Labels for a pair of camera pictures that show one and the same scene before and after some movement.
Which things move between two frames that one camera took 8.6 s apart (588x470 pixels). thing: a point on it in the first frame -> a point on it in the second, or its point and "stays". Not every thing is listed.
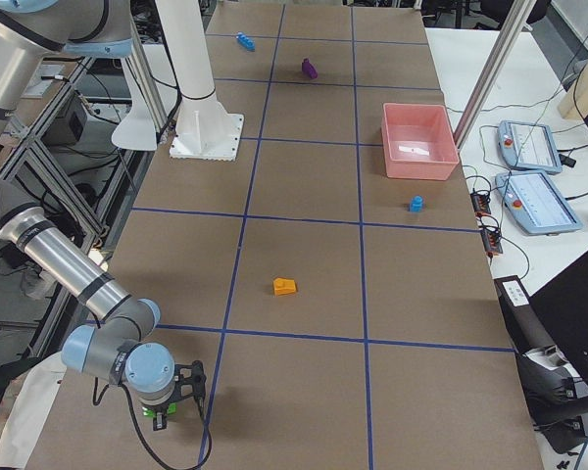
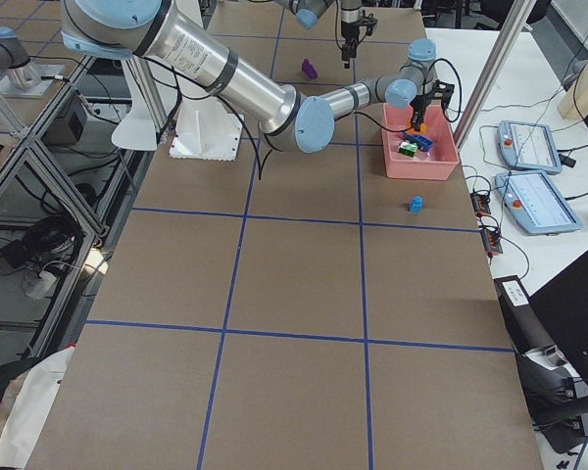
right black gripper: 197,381 -> 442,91
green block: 171,410 -> 408,148
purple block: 309,69 stays
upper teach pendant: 528,147 stays
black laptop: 573,308 stays
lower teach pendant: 535,205 stays
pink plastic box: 418,141 stays
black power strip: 480,203 stays
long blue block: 246,41 -> 421,142
